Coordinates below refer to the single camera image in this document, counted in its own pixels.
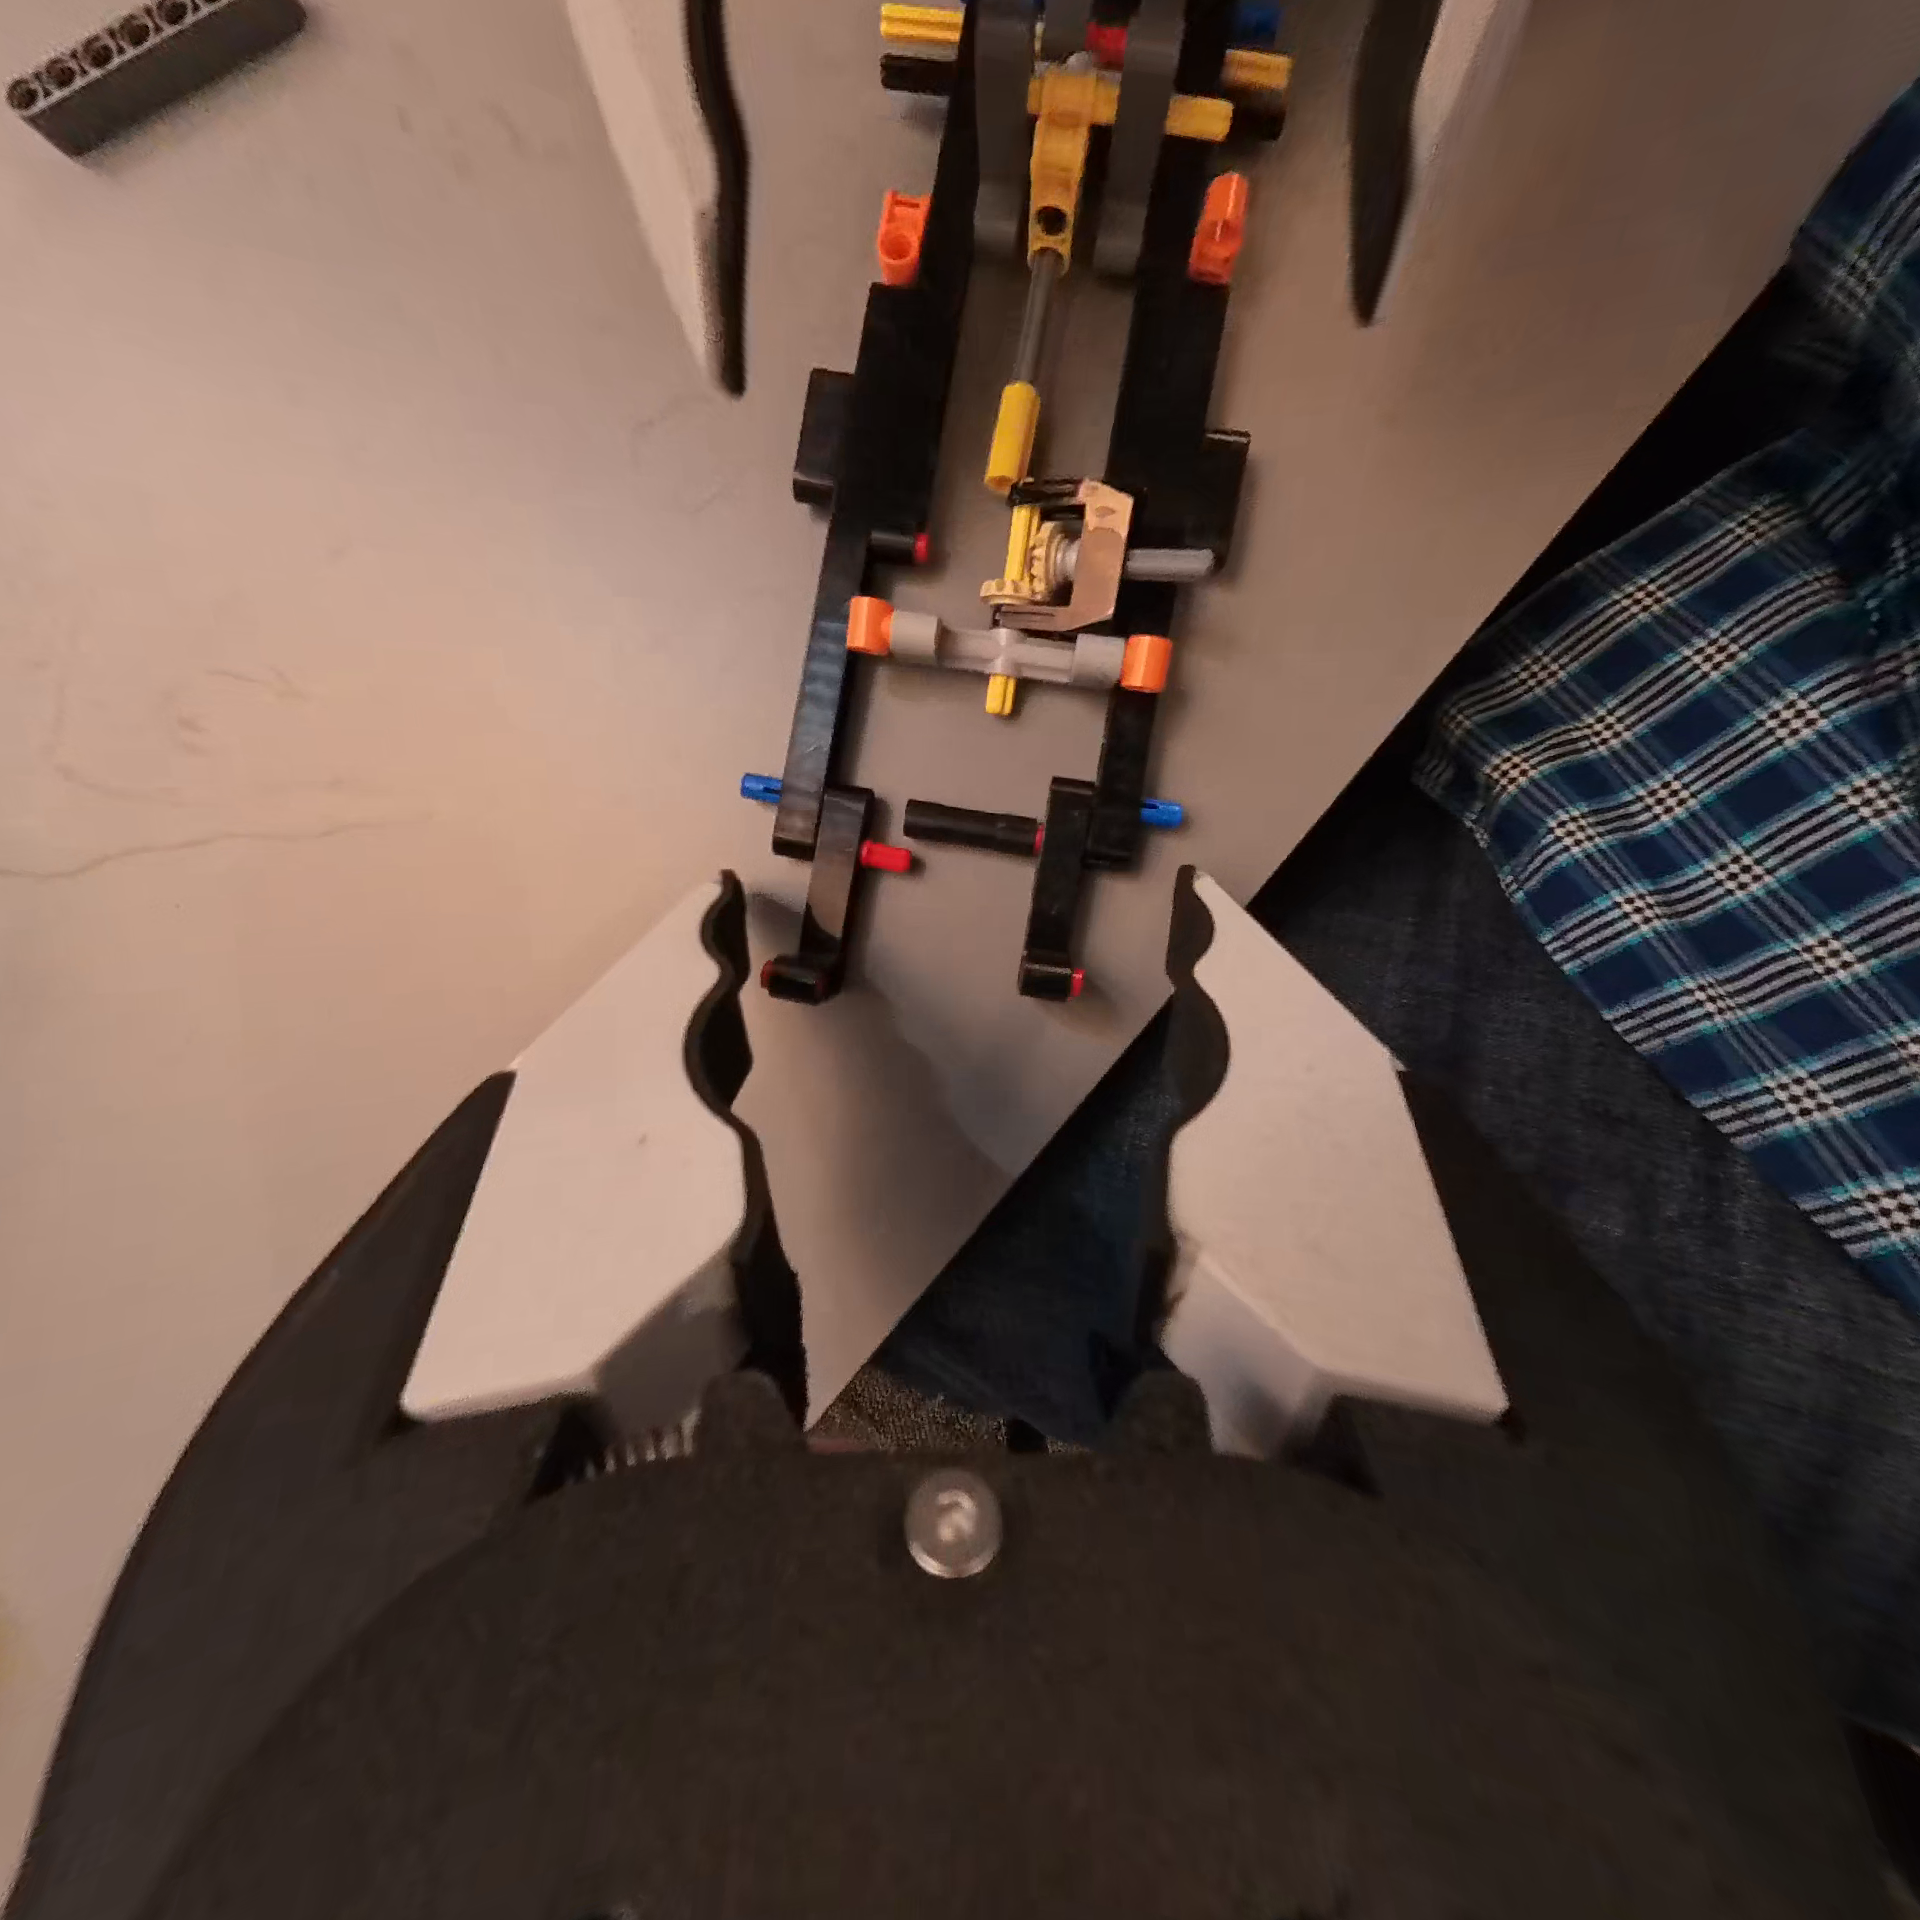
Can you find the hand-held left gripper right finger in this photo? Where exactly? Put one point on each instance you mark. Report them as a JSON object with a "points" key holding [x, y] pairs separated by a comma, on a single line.
{"points": [[1335, 1230]]}

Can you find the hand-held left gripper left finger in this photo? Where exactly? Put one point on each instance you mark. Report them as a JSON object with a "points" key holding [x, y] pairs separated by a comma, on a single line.
{"points": [[599, 1230]]}

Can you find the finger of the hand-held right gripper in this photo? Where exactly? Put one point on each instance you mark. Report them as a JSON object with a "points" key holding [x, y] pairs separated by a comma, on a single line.
{"points": [[662, 135], [1434, 89]]}

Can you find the multicoloured lego chassis assembly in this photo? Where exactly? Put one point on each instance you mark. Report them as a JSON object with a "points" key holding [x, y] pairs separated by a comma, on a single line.
{"points": [[1172, 376]]}

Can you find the grey lego beam with holes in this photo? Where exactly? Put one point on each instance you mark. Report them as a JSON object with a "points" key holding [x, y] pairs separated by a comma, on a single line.
{"points": [[150, 68]]}

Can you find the blue denim jeans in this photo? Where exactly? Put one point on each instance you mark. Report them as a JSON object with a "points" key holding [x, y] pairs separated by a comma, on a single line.
{"points": [[1500, 1080]]}

